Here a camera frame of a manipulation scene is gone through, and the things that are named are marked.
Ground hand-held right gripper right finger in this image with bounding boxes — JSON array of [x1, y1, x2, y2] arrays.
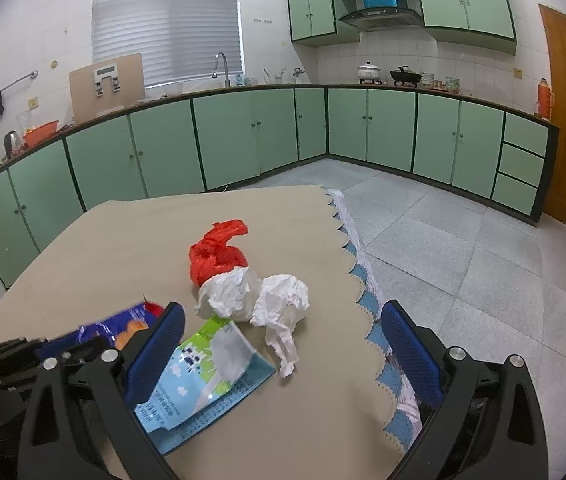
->
[[380, 299, 548, 480]]

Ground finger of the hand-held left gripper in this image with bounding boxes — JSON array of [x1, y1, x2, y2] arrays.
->
[[0, 338, 48, 368], [60, 335, 114, 367]]

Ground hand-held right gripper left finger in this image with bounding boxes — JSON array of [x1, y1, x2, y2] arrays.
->
[[17, 301, 186, 480]]

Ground large blue snack packet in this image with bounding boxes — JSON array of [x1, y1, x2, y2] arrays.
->
[[45, 301, 166, 356]]

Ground blue milk carton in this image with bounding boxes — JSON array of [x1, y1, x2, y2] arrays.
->
[[134, 316, 278, 456]]

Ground blue white crochet cloth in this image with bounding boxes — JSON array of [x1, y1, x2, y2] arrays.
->
[[323, 187, 444, 453]]

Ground crumpled white tissue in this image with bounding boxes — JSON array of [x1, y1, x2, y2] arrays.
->
[[250, 274, 310, 378], [194, 266, 264, 322]]

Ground red plastic bag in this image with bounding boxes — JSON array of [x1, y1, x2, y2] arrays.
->
[[189, 218, 250, 288]]

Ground beige tablecloth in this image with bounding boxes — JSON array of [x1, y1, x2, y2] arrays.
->
[[0, 185, 416, 480]]

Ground metal kettle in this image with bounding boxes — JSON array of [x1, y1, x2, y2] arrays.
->
[[4, 130, 24, 158]]

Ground orange basin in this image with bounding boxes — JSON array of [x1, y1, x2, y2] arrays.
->
[[23, 120, 60, 147]]

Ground green lower cabinets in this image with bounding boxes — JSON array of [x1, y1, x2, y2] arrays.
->
[[0, 84, 560, 291]]

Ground green cabinets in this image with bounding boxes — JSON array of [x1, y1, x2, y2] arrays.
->
[[284, 0, 518, 56], [0, 84, 560, 291]]

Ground beige cutting board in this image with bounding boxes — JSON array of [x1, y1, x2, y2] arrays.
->
[[69, 53, 146, 123]]

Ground metal towel bar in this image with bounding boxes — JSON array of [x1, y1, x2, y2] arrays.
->
[[0, 70, 38, 108]]

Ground black wok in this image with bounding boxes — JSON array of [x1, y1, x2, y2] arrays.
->
[[389, 65, 422, 86]]

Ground white pot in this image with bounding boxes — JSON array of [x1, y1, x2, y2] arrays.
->
[[357, 60, 382, 84]]

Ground orange thermos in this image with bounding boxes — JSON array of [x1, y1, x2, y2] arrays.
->
[[535, 77, 554, 117]]

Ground metal faucet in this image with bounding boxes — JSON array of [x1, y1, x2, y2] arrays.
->
[[213, 51, 232, 88]]

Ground white window blind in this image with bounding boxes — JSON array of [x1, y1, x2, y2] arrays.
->
[[92, 0, 245, 90]]

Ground range hood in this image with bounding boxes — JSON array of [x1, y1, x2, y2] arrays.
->
[[339, 7, 424, 31]]

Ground green upper cabinets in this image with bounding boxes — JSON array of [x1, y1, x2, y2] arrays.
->
[[284, 0, 518, 56]]

